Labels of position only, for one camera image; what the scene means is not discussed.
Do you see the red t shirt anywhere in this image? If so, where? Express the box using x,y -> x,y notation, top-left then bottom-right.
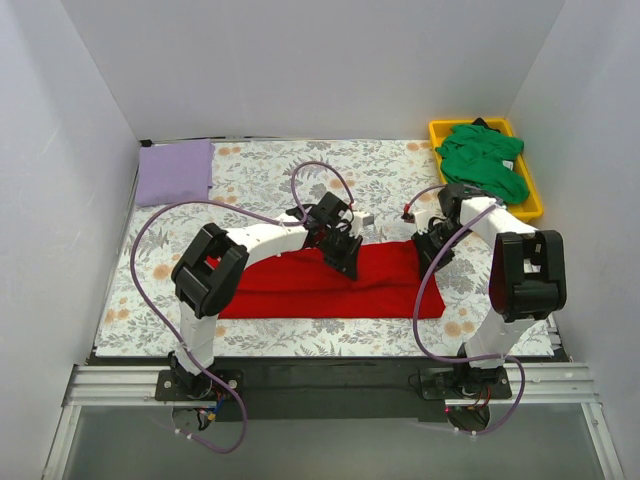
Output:
219,241 -> 421,319

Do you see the black garment in bin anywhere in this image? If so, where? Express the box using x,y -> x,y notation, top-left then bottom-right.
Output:
472,117 -> 500,133

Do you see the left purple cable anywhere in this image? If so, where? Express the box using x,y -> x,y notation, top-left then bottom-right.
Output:
129,162 -> 359,455

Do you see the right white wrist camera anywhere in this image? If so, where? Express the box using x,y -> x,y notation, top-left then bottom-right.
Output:
401,210 -> 442,234

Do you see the green t shirt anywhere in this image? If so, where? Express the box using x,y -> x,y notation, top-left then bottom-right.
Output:
436,123 -> 530,205

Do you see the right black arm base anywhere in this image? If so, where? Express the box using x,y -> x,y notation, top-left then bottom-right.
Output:
408,367 -> 512,400

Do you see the black table front rail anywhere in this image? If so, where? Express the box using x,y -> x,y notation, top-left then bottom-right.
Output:
89,352 -> 571,421

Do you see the folded lavender t shirt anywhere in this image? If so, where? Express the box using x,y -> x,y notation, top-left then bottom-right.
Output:
135,139 -> 214,207

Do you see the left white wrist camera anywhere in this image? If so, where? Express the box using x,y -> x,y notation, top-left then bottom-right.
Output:
349,211 -> 375,237

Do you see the aluminium frame rail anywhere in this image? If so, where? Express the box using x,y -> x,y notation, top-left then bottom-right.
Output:
44,358 -> 624,479

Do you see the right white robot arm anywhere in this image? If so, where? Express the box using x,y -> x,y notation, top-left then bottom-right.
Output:
402,183 -> 567,398

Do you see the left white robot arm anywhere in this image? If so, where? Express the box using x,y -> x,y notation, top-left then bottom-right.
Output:
171,193 -> 374,400

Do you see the floral patterned table mat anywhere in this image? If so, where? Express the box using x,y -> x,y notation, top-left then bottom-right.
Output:
94,138 -> 557,358

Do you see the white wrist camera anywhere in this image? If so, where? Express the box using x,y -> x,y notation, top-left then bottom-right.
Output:
349,211 -> 375,237
401,210 -> 442,234

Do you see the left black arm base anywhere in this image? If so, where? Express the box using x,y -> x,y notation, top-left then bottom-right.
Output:
154,369 -> 246,402

